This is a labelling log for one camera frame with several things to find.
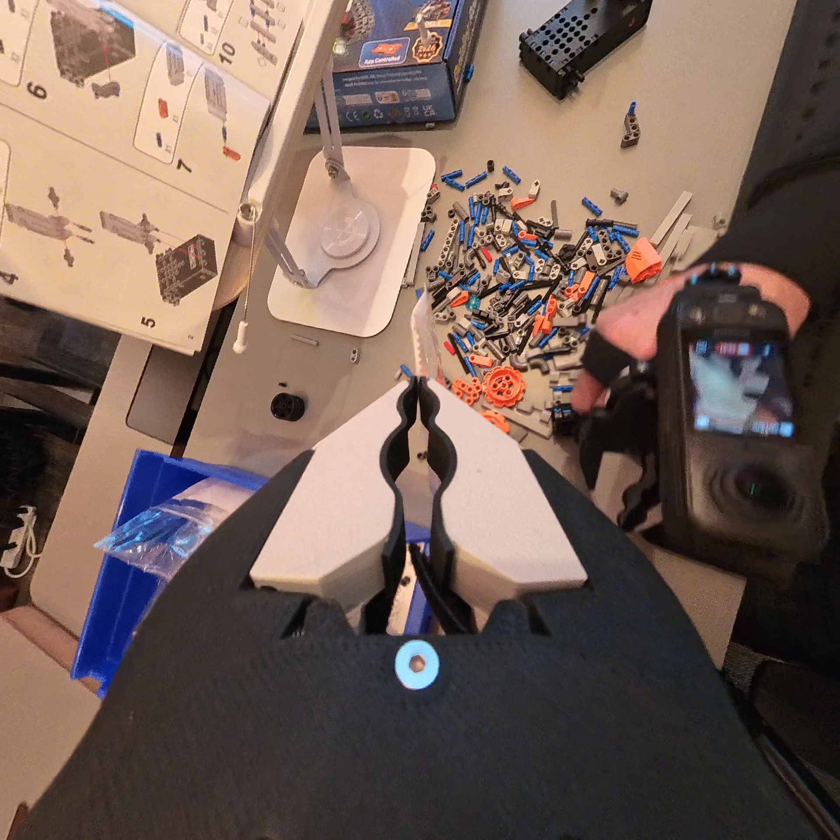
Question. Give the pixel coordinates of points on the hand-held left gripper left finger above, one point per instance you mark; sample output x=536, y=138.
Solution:
x=328, y=525

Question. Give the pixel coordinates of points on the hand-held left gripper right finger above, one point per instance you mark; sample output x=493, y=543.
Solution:
x=518, y=525

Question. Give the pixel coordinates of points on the blue storage bin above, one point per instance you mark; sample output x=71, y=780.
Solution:
x=144, y=472

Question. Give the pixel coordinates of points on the clear bag of small pieces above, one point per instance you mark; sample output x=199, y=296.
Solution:
x=423, y=334

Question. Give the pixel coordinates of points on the pile of small building pieces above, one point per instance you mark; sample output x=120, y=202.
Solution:
x=525, y=275

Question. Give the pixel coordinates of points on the dark grey short beam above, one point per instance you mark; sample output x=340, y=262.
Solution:
x=630, y=131

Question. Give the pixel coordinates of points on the person's right forearm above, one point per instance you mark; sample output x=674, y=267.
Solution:
x=787, y=229

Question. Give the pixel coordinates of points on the person's right hand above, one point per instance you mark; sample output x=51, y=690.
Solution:
x=630, y=328

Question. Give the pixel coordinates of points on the small black wheel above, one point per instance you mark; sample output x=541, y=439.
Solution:
x=289, y=405

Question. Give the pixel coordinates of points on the clear plastic bag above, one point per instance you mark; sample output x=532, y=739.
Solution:
x=157, y=531

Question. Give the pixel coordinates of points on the orange curved panel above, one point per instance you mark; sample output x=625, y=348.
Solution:
x=642, y=259

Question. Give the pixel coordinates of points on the long light grey beam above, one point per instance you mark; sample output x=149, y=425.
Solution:
x=669, y=220
x=682, y=243

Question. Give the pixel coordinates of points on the white power strip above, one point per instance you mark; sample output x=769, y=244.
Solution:
x=16, y=544

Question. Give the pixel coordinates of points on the white book stand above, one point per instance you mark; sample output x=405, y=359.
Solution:
x=367, y=197

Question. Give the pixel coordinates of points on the white instruction booklet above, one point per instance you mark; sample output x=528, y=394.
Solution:
x=118, y=164

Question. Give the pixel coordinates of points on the black perforated motor block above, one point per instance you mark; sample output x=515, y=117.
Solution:
x=590, y=39

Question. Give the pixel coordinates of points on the blue robot kit box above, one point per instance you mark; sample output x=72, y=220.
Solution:
x=407, y=72

